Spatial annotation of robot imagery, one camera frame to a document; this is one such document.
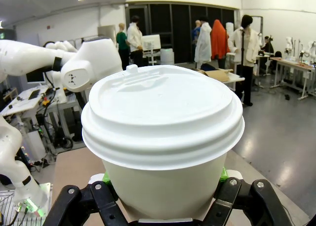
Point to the open cardboard box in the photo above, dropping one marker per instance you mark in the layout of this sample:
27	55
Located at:
218	74

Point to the mannequin under orange cloth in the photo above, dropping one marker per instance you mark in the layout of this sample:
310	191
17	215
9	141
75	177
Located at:
219	39

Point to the red emergency stop button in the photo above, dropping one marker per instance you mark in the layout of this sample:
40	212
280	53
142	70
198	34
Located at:
46	102

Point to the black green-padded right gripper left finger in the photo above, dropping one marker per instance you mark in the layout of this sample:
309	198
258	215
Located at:
81	206

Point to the long white workbench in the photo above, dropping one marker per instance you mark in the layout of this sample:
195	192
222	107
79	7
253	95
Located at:
296	67

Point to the white plastic cup lid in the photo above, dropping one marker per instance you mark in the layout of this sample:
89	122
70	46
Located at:
160	117

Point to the person in white jacket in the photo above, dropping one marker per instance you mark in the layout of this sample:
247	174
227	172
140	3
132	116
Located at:
135	40

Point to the white table under cardboard box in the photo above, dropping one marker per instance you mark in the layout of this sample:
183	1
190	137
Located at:
234	81

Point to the mannequin in blue shirt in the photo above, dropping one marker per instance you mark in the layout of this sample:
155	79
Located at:
196	31

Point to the seated person in black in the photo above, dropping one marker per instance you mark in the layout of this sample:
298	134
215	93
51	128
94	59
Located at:
267	46

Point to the white cylinder bin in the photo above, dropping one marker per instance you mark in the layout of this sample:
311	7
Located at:
167	56

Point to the black tablet on desk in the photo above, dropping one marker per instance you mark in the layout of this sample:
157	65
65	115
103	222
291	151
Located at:
34	94

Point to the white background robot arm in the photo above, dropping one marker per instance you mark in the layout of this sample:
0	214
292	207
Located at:
61	46

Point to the white desk with devices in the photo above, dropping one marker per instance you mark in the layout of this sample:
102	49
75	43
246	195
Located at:
24	100

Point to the white equipment cart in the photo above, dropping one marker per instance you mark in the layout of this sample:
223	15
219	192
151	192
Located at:
151	46

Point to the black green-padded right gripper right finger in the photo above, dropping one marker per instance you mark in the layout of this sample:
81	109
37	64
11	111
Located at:
249	206

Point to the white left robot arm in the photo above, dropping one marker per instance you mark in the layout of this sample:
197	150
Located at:
91	60

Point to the black computer monitor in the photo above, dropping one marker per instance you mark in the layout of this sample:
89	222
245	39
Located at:
35	77

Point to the small white robot on workbench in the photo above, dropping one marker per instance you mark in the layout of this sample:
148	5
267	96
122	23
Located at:
289	45

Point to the white paper cup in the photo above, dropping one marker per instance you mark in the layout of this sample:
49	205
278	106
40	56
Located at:
163	191

